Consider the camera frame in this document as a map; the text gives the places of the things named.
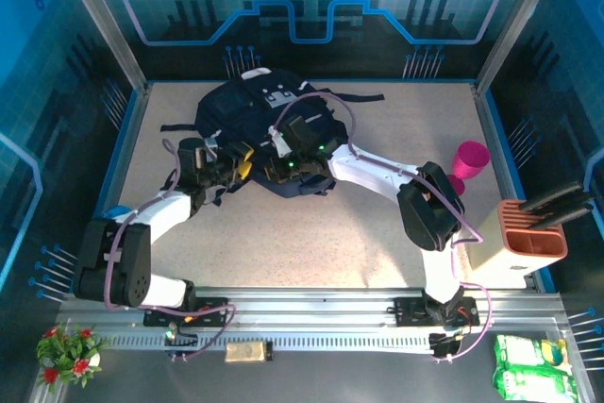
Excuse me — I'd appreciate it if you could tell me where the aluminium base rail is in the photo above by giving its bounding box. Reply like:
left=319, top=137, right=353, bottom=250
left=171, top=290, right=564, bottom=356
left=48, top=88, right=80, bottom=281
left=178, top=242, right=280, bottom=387
left=56, top=282, right=567, bottom=336

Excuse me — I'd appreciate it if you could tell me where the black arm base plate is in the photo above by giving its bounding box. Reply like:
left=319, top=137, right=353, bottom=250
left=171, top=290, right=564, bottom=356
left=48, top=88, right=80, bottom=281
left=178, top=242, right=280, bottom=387
left=143, top=296, right=231, bottom=328
left=393, top=296, right=481, bottom=328

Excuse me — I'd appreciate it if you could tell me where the black handled knife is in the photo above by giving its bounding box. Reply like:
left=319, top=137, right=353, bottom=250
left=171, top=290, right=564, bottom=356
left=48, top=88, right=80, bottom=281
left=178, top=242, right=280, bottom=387
left=530, top=190, right=595, bottom=223
left=521, top=180, right=584, bottom=213
left=537, top=202, right=595, bottom=230

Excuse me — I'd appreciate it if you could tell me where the navy blue backpack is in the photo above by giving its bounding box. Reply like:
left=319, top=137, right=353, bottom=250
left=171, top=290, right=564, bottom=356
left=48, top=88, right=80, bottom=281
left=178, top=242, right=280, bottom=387
left=159, top=67, right=386, bottom=206

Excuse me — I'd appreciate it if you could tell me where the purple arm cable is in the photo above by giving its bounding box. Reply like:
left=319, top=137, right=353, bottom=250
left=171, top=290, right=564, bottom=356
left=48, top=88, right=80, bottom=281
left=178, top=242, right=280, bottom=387
left=276, top=92, right=495, bottom=364
left=106, top=138, right=237, bottom=364

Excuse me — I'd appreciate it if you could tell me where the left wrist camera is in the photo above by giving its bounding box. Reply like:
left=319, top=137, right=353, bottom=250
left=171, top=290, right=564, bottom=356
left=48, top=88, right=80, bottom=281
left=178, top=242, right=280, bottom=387
left=200, top=136, right=223, bottom=161

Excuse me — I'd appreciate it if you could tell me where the green snack packet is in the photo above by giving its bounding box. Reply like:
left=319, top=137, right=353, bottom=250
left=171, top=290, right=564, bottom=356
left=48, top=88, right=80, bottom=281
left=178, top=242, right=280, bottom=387
left=494, top=334, right=572, bottom=373
left=492, top=367, right=580, bottom=403

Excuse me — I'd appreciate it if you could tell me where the aluminium frame post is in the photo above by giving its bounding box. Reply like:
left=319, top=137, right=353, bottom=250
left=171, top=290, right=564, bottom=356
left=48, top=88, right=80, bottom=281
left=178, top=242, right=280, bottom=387
left=473, top=0, right=567, bottom=98
left=53, top=0, right=151, bottom=95

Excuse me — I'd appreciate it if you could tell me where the small blue globe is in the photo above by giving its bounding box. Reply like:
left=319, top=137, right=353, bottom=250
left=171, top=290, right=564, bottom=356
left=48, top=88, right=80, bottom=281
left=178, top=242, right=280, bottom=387
left=103, top=204, right=136, bottom=223

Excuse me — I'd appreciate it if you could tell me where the white orange knife block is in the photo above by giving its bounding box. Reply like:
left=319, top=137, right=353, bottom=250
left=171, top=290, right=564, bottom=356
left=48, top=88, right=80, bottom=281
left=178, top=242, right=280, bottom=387
left=466, top=198, right=569, bottom=289

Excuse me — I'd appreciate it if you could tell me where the small gold box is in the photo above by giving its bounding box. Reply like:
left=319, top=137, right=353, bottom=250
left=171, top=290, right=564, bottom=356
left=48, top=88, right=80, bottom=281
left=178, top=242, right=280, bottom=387
left=225, top=341, right=275, bottom=365

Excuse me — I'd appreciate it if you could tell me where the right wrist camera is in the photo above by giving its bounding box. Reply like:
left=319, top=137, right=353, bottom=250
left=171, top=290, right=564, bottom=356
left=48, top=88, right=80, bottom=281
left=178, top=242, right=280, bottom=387
left=267, top=113, right=322, bottom=157

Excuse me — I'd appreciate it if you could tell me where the artificial red flower plant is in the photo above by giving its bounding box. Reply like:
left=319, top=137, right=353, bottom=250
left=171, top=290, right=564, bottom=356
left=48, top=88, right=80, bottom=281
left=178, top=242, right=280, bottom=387
left=36, top=322, right=112, bottom=395

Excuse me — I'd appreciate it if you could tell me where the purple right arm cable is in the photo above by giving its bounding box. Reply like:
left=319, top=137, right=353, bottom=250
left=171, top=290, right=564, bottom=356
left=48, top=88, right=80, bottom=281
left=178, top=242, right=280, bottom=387
left=276, top=92, right=495, bottom=364

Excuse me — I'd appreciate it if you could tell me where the pink goblet cup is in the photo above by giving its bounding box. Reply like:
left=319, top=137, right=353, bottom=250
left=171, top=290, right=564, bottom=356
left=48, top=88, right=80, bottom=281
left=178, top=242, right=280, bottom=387
left=445, top=141, right=492, bottom=196

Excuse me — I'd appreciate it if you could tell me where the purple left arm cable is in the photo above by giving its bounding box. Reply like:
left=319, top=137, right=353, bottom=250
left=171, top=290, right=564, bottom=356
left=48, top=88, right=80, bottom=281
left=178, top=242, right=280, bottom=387
left=106, top=138, right=237, bottom=364

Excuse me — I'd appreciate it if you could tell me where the grey slotted cable duct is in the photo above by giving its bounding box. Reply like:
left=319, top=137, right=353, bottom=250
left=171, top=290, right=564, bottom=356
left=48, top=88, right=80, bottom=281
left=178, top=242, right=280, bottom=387
left=101, top=332, right=457, bottom=353

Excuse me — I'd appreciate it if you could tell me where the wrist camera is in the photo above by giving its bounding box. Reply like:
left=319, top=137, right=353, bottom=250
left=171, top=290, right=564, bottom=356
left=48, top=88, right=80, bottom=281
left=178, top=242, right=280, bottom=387
left=267, top=113, right=322, bottom=157
left=200, top=136, right=223, bottom=161

